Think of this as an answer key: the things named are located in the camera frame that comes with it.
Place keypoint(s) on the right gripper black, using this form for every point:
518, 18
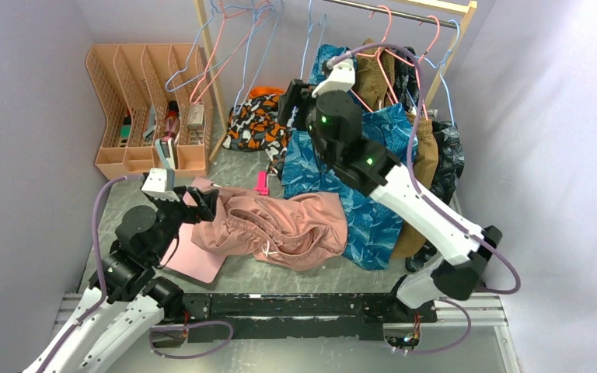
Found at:
298, 94

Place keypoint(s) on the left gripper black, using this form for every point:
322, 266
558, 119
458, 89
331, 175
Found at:
207, 200

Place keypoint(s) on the pink shorts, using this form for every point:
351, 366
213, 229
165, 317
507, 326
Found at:
299, 233

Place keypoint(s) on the light blue wire hanger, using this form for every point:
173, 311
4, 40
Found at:
314, 31

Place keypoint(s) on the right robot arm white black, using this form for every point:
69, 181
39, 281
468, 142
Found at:
333, 123

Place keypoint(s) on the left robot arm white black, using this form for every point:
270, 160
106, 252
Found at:
125, 298

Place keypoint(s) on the orange camouflage shorts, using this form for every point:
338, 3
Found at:
254, 127

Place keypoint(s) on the brown shorts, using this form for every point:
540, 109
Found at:
426, 161

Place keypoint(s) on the pink hanger on left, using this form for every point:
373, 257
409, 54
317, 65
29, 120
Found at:
216, 51

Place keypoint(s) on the pink hanger with brown shorts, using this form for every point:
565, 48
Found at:
407, 81

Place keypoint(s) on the blue shark print shorts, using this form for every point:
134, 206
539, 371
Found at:
372, 228

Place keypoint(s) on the dark grey patterned shorts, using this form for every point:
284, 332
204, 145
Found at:
411, 246

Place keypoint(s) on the pink flat board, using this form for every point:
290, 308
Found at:
188, 259

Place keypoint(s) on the peach plastic file organizer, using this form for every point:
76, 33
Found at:
129, 81

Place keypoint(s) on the wooden clothes rack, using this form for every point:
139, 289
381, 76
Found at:
466, 12

